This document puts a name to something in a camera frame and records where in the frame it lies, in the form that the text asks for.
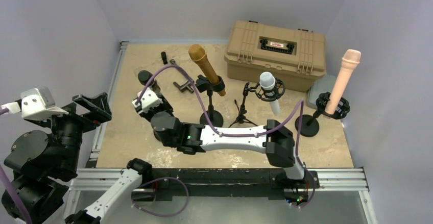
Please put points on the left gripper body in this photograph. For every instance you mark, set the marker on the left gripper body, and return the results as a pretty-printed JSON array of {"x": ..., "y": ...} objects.
[{"x": 67, "y": 115}]

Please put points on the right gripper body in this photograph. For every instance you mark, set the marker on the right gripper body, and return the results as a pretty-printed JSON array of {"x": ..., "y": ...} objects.
[{"x": 164, "y": 106}]

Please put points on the black round-base mic stand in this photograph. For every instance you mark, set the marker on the black round-base mic stand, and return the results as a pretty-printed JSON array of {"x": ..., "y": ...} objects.
[{"x": 203, "y": 84}]

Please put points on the gold microphone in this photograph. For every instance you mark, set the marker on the gold microphone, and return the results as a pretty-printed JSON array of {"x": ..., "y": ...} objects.
[{"x": 199, "y": 56}]

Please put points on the black microphone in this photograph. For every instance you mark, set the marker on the black microphone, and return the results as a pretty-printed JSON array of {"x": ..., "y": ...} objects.
[{"x": 144, "y": 76}]

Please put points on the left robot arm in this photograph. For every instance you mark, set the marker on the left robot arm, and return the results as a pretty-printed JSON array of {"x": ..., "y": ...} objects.
[{"x": 42, "y": 163}]

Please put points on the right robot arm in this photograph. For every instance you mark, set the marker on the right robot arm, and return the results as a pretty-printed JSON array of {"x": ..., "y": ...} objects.
[{"x": 273, "y": 139}]

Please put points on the white microphone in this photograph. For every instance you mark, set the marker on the white microphone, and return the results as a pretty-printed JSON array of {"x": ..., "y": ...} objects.
[{"x": 268, "y": 82}]

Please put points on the pink microphone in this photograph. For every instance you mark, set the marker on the pink microphone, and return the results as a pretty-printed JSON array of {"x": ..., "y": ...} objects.
[{"x": 350, "y": 61}]

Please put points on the small black cylinder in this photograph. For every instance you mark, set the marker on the small black cylinder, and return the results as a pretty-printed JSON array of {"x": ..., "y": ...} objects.
[{"x": 164, "y": 58}]

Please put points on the tan plastic case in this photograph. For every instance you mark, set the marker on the tan plastic case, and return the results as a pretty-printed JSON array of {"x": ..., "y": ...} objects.
[{"x": 295, "y": 56}]

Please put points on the grey pad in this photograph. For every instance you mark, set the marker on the grey pad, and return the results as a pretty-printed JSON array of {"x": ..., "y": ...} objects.
[{"x": 322, "y": 85}]

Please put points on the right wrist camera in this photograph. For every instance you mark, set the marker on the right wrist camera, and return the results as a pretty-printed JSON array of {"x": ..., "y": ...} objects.
[{"x": 149, "y": 100}]

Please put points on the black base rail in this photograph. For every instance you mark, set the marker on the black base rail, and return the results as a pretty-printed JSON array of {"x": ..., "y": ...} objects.
[{"x": 268, "y": 183}]

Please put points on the black tripod shock-mount stand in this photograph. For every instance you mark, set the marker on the black tripod shock-mount stand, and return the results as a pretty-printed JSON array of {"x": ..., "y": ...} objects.
[{"x": 254, "y": 97}]

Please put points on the black shock-mount round stand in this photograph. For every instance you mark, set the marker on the black shock-mount round stand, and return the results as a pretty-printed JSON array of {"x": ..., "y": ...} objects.
[{"x": 308, "y": 125}]

